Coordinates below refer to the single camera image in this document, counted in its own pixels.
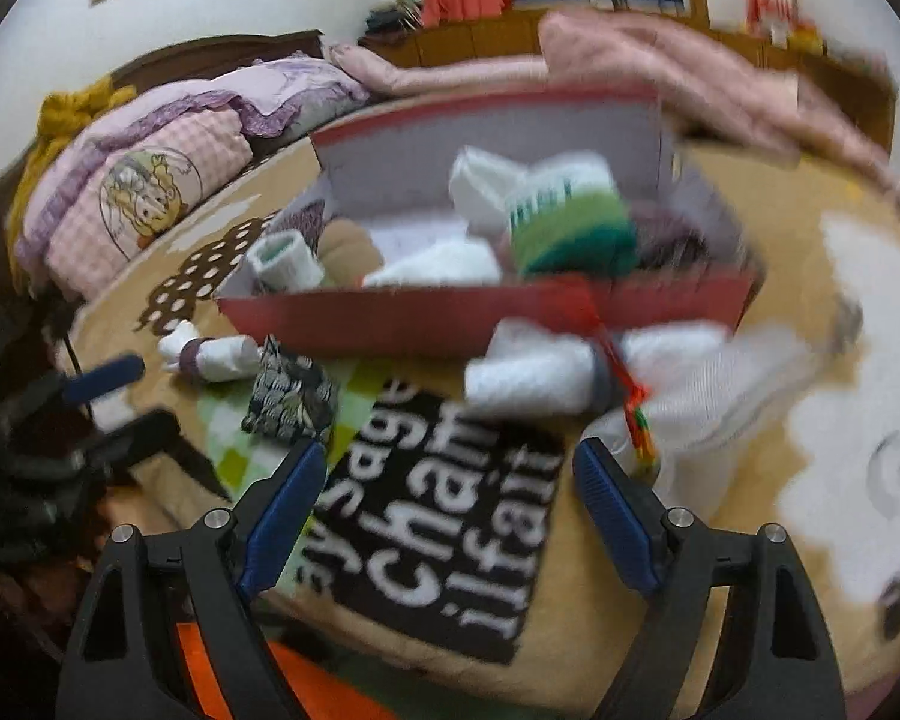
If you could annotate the brown printed blanket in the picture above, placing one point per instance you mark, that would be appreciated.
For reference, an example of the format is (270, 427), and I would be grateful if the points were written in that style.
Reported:
(720, 577)

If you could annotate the purple frilled pillow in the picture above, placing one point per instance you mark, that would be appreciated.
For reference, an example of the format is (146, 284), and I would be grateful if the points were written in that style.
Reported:
(292, 90)

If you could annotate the pile of dark clothes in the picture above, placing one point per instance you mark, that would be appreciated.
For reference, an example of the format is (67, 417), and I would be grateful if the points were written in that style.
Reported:
(390, 19)

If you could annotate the plain white sock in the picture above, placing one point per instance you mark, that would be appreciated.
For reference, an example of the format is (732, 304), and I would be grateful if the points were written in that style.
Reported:
(435, 264)

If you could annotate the yellow knit cloth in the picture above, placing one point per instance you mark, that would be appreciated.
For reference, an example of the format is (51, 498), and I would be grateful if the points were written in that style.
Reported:
(64, 116)

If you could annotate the red cardboard box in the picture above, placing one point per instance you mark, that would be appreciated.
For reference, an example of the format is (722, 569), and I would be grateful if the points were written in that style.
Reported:
(420, 322)

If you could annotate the green white sock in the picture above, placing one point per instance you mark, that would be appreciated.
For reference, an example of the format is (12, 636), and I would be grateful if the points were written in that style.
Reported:
(281, 262)
(570, 240)

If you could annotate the black white patterned sock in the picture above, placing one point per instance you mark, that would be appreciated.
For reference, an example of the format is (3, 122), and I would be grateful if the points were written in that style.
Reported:
(292, 390)

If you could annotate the pillows with purple frill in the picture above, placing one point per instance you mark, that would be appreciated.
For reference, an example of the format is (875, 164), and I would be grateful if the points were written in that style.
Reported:
(120, 187)

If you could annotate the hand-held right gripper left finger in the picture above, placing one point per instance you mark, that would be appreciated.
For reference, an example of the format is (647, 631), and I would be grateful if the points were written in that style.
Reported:
(281, 517)

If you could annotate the pink fleece blanket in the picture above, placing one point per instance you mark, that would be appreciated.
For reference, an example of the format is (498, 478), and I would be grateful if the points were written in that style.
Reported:
(682, 67)

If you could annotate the white sock grey band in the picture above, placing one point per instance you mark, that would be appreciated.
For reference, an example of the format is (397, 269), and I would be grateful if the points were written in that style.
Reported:
(525, 379)

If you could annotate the orange object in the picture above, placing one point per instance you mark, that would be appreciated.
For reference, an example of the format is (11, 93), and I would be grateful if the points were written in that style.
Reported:
(322, 690)

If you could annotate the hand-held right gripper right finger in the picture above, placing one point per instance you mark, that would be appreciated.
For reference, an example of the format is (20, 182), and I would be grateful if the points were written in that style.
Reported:
(615, 517)

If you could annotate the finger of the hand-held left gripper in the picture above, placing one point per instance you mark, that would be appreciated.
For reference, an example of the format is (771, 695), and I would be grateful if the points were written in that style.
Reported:
(142, 431)
(105, 376)

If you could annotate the pink quilt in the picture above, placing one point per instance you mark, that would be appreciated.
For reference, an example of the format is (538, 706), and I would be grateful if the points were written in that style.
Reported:
(435, 71)

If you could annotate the dark wooden headboard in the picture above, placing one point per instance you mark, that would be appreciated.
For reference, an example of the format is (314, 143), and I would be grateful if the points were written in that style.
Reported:
(195, 56)

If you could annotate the white sock purple band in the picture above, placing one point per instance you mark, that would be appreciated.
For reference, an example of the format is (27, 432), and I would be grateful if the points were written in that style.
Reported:
(225, 356)

